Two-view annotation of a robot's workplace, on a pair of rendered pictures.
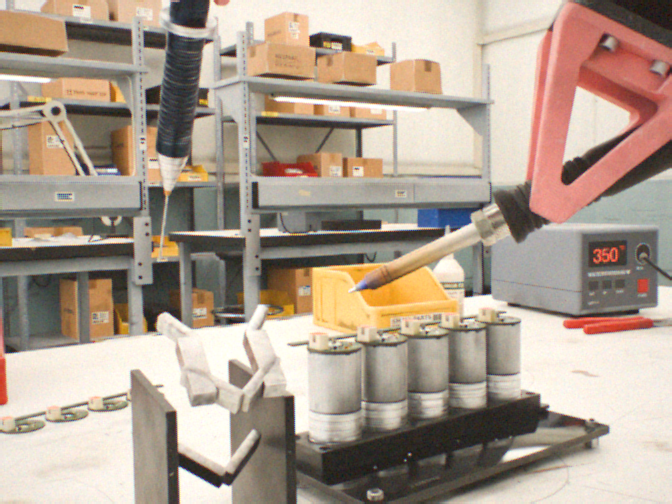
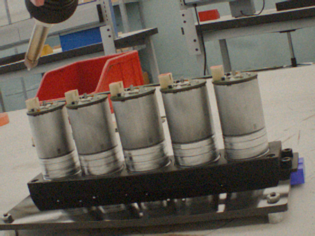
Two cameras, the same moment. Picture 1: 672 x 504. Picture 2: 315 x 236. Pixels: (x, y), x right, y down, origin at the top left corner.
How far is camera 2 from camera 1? 0.36 m
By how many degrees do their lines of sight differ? 56
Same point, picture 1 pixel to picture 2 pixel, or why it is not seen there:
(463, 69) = not seen: outside the picture
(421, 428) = (112, 178)
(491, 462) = (108, 217)
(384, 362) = (72, 122)
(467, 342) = (168, 103)
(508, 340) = (226, 100)
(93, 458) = not seen: hidden behind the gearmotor
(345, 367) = (35, 125)
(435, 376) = (127, 135)
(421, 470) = (66, 210)
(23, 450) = not seen: hidden behind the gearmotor
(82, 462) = (36, 163)
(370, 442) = (63, 182)
